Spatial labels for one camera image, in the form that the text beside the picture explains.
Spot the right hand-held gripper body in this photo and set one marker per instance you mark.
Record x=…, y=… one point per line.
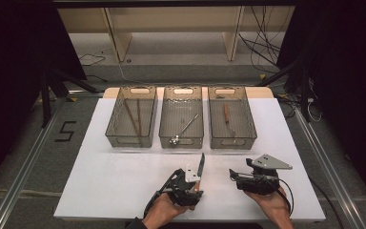
x=267, y=162

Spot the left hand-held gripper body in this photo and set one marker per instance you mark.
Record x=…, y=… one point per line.
x=182, y=187

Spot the smoky clear plastic bin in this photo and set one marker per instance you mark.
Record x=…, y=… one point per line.
x=178, y=108
x=244, y=119
x=120, y=127

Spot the long metal spoon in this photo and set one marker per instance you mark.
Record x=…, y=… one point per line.
x=186, y=127

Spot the brown wooden chopstick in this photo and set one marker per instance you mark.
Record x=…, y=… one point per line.
x=139, y=120
x=132, y=118

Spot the person's left hand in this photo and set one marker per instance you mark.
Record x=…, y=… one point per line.
x=162, y=213

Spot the person's right hand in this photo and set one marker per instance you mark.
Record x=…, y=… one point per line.
x=276, y=211

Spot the white table cover sheet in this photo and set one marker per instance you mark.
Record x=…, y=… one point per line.
x=108, y=191

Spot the black metal stand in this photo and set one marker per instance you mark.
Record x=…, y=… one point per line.
x=46, y=105
x=304, y=95

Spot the dark curtain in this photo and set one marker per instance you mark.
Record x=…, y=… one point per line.
x=352, y=95
x=12, y=79

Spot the beige wooden shelf unit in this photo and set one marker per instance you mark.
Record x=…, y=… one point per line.
x=171, y=19

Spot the aluminium floor rail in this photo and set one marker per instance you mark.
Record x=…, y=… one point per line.
x=22, y=178
x=327, y=168

